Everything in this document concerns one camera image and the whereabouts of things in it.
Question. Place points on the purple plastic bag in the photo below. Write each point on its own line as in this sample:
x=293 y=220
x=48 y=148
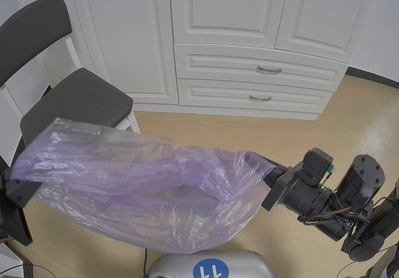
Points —
x=124 y=177

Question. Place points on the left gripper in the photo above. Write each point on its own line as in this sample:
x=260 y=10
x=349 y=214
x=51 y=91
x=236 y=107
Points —
x=14 y=220

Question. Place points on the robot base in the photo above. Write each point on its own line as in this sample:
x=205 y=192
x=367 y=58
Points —
x=212 y=261

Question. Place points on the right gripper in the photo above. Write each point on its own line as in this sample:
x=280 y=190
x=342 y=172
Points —
x=305 y=198

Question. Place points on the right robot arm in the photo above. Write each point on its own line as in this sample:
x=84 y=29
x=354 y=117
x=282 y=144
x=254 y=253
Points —
x=361 y=177

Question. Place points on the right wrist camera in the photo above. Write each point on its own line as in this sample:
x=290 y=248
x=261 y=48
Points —
x=316 y=164

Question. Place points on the white chair grey cushions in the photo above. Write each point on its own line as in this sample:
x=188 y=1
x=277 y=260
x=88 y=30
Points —
x=31 y=27

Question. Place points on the white wardrobe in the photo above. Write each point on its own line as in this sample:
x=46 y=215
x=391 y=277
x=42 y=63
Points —
x=224 y=5

